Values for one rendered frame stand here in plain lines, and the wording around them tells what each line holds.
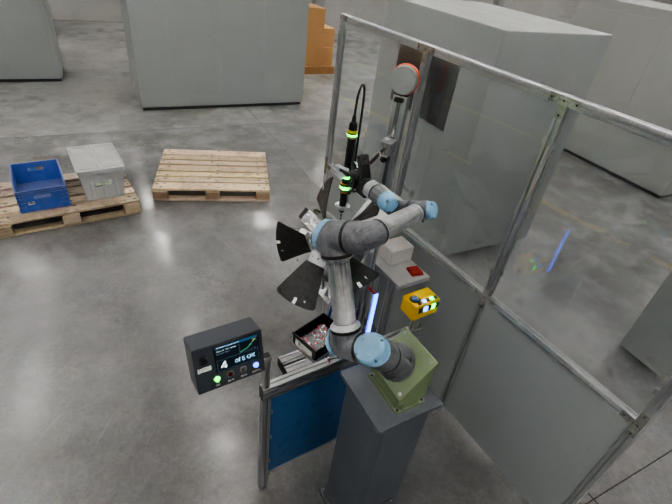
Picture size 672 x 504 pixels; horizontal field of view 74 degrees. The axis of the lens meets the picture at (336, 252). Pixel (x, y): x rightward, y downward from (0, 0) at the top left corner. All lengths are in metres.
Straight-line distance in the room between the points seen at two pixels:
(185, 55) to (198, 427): 5.62
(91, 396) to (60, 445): 0.32
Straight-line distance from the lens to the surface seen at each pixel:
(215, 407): 3.03
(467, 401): 2.96
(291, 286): 2.28
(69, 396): 3.29
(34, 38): 8.85
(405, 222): 1.64
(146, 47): 7.30
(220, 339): 1.67
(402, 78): 2.53
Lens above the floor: 2.47
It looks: 35 degrees down
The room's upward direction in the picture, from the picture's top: 8 degrees clockwise
